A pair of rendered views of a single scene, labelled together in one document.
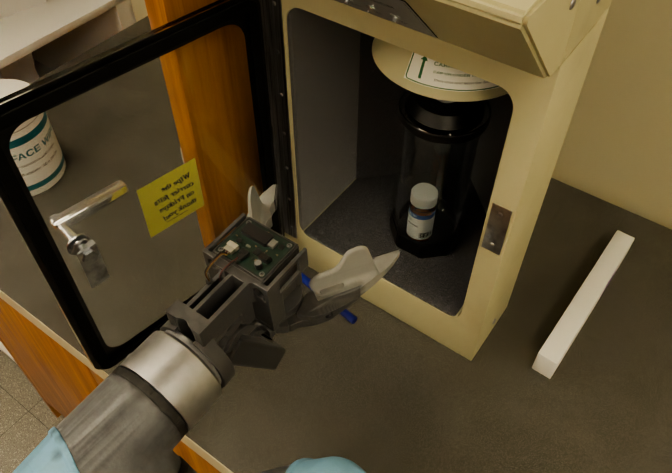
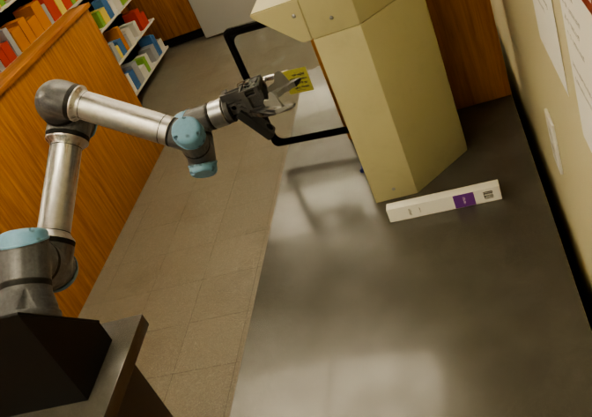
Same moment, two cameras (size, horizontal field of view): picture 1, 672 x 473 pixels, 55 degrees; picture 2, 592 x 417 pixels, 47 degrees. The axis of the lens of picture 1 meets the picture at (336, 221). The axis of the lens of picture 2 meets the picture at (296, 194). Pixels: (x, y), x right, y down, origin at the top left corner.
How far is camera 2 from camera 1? 155 cm
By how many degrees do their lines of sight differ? 57
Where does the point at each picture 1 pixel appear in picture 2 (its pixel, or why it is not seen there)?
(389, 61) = not seen: hidden behind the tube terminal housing
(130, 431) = (196, 113)
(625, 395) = (405, 242)
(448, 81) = not seen: hidden behind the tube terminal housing
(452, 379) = (362, 204)
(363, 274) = (277, 106)
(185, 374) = (214, 107)
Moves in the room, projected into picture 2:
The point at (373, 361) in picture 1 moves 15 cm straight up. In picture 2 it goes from (349, 187) to (331, 142)
